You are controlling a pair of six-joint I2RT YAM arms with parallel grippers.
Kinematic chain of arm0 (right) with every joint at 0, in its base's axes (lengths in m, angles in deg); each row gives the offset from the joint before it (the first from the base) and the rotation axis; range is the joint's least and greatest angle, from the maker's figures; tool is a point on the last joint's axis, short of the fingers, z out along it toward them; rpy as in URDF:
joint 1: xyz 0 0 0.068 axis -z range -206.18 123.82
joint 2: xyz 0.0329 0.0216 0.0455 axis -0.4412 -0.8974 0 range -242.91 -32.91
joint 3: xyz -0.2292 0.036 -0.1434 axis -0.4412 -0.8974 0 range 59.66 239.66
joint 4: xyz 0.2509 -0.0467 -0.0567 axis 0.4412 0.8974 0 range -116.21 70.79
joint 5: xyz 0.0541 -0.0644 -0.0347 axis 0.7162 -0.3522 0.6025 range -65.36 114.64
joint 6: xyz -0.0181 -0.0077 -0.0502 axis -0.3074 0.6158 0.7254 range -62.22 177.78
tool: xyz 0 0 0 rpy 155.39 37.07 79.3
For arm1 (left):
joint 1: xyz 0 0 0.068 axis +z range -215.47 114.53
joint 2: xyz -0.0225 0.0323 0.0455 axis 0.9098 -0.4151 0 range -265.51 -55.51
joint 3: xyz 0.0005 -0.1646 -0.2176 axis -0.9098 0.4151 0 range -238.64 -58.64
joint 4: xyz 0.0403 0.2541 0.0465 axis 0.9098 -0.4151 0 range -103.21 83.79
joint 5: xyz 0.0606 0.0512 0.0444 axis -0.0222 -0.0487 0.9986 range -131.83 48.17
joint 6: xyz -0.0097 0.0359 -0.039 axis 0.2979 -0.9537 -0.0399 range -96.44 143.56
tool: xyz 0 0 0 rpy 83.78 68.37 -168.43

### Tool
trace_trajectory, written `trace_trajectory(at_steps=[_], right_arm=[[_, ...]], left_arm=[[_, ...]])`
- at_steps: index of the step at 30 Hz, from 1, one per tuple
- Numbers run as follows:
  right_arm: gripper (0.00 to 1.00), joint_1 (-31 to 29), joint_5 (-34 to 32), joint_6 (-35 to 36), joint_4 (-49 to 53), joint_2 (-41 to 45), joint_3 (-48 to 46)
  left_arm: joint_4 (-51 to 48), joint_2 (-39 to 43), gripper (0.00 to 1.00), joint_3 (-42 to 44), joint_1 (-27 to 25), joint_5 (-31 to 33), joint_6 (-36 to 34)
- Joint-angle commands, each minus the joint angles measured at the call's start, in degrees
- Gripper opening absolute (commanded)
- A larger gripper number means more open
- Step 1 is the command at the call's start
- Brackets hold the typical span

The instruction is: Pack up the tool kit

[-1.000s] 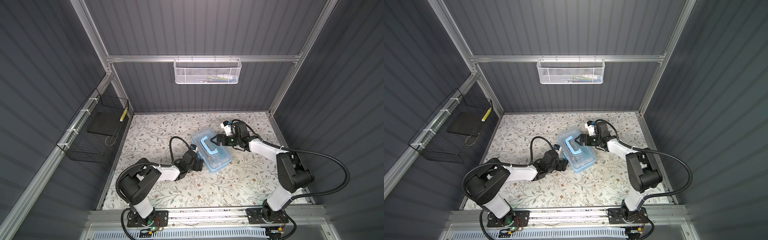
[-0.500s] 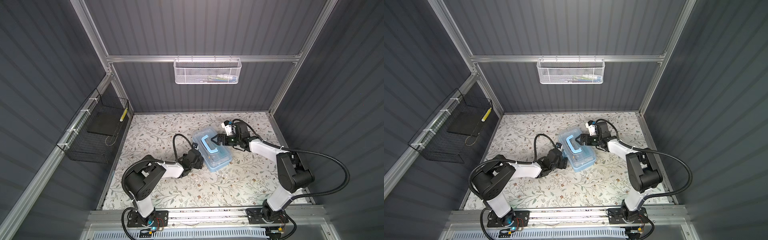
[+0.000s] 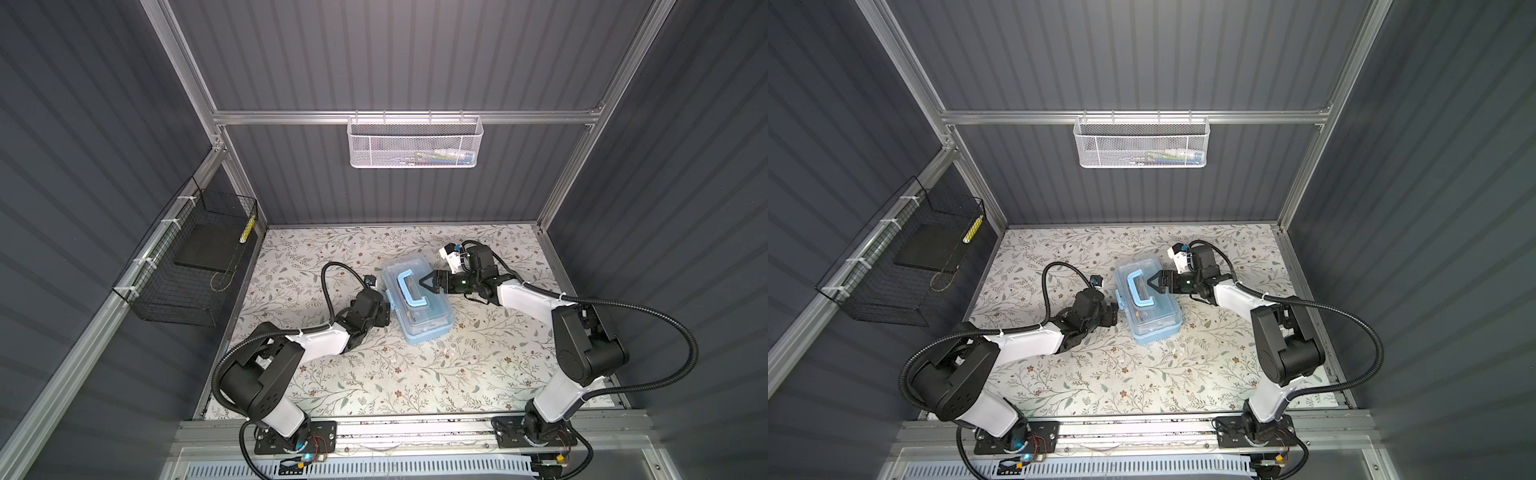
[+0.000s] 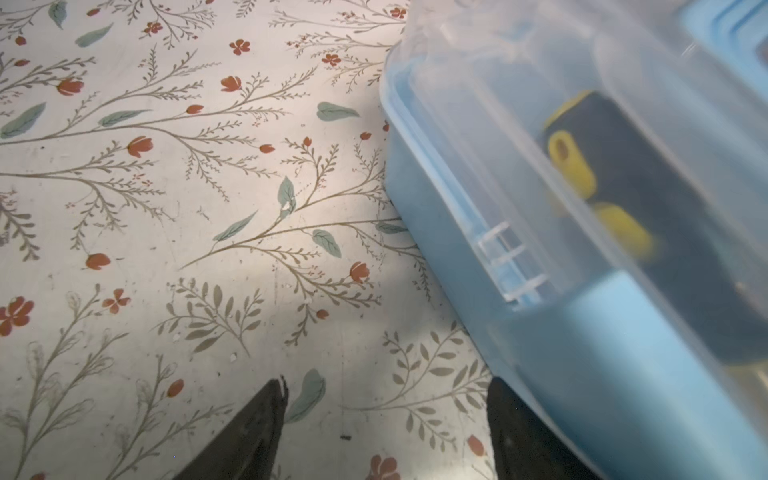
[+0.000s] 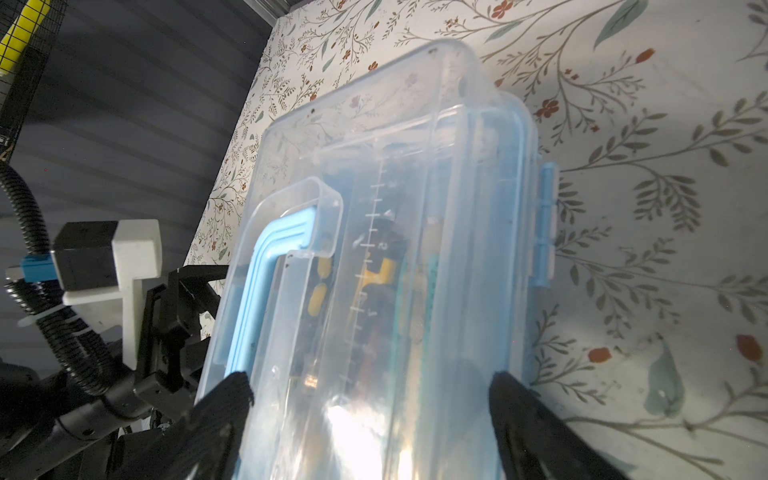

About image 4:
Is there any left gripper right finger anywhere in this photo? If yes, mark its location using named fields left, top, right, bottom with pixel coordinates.
left=487, top=377, right=597, bottom=480

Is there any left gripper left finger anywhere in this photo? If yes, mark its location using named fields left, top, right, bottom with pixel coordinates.
left=174, top=378, right=289, bottom=480

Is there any black yellow screwdriver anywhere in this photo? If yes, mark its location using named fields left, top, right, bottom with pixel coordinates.
left=542, top=91, right=767, bottom=365

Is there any blue plastic tool box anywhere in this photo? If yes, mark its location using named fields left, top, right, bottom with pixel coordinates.
left=379, top=35, right=768, bottom=480

